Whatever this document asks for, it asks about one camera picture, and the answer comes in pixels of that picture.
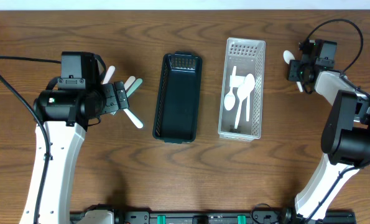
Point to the mint green plastic fork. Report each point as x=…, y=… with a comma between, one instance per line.
x=134, y=87

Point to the dark green plastic basket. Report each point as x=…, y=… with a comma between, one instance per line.
x=176, y=112

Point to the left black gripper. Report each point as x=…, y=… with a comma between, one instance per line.
x=121, y=95

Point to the white plastic fork upper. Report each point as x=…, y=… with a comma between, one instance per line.
x=129, y=82

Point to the white plastic fork lower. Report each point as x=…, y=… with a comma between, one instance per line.
x=135, y=120

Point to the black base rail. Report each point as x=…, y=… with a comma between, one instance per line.
x=106, y=214

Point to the white spoon horizontal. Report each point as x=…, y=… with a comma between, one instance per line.
x=242, y=94

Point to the white spoon bowl down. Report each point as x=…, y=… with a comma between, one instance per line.
x=230, y=99

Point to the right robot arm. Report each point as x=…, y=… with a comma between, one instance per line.
x=345, y=140

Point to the white spoon bowl up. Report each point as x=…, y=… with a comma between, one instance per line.
x=288, y=56

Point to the white plastic spoon left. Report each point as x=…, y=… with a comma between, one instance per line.
x=109, y=73

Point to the clear plastic basket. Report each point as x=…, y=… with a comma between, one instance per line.
x=249, y=57

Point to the white plastic fork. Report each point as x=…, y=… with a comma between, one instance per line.
x=129, y=82
x=135, y=120

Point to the white label in clear basket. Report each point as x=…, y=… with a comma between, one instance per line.
x=236, y=81

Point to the white spoon clear basket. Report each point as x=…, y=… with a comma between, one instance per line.
x=249, y=82

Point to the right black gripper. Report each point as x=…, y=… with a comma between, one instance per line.
x=292, y=70

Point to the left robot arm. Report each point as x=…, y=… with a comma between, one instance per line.
x=81, y=93

